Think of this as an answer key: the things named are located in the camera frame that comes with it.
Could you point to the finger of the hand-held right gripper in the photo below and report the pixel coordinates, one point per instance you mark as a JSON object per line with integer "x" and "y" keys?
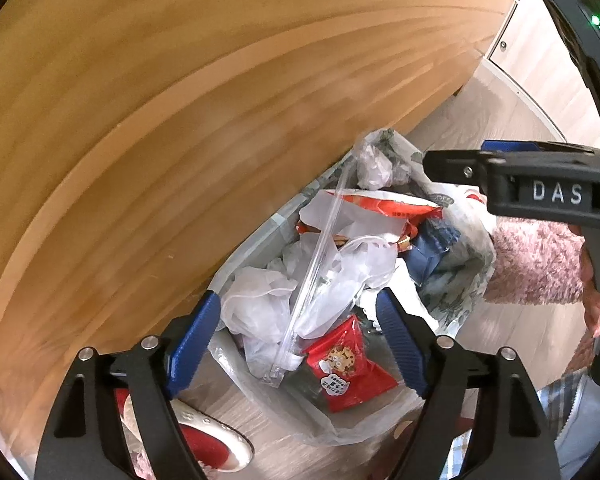
{"x": 510, "y": 146}
{"x": 455, "y": 167}

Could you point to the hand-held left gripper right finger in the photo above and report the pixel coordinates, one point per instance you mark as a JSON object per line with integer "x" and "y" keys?
{"x": 402, "y": 345}

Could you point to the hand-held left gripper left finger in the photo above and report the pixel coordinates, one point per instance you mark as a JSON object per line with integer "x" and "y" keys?
{"x": 192, "y": 340}

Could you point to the red cookie packet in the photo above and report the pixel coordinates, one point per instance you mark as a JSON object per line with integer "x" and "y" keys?
{"x": 350, "y": 375}

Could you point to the waste bin with plastic liner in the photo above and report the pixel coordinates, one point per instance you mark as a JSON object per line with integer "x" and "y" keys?
{"x": 460, "y": 300}

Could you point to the red white snack bag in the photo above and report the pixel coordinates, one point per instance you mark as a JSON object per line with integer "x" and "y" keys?
{"x": 380, "y": 207}

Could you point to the dark blue cardboard box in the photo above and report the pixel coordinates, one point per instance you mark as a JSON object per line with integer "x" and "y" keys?
{"x": 427, "y": 260}

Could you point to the person's right hand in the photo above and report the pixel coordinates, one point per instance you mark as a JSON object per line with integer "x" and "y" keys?
{"x": 594, "y": 315}

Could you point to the pink shaggy rug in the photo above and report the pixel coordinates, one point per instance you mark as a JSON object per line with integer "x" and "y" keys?
{"x": 530, "y": 260}

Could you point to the light wooden door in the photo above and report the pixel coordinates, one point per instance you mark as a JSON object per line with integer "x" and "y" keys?
{"x": 535, "y": 70}

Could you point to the red white slipper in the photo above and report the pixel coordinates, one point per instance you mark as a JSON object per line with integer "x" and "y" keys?
{"x": 215, "y": 440}

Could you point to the person's light blue pajamas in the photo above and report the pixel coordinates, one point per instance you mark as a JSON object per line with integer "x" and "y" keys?
{"x": 565, "y": 425}

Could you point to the wooden bed footboard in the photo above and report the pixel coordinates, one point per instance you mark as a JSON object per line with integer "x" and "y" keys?
{"x": 155, "y": 135}

